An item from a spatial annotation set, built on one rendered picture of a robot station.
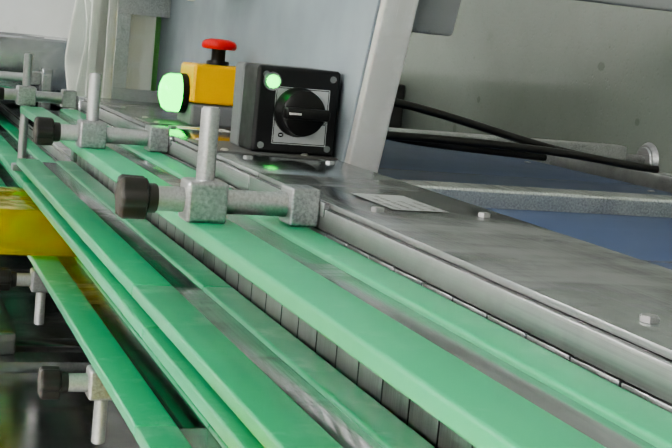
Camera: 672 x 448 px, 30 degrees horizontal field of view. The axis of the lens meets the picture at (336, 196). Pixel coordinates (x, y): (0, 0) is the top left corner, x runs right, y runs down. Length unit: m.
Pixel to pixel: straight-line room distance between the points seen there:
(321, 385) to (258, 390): 0.04
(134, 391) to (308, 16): 0.45
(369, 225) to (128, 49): 1.19
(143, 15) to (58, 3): 3.58
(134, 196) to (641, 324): 0.37
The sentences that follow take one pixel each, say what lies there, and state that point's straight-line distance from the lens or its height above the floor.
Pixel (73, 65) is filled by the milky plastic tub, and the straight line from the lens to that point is 2.43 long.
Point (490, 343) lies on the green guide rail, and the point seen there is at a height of 0.91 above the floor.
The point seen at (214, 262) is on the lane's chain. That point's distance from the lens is 1.07.
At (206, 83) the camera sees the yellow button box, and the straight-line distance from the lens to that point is 1.41.
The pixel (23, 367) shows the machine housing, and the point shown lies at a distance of 1.56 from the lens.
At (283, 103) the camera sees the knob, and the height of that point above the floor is 0.81.
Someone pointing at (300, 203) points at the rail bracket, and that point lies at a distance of 0.81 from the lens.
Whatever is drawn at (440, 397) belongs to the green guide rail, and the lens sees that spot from 0.44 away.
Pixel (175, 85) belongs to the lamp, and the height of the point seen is 0.84.
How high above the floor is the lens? 1.15
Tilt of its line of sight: 20 degrees down
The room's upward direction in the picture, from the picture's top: 87 degrees counter-clockwise
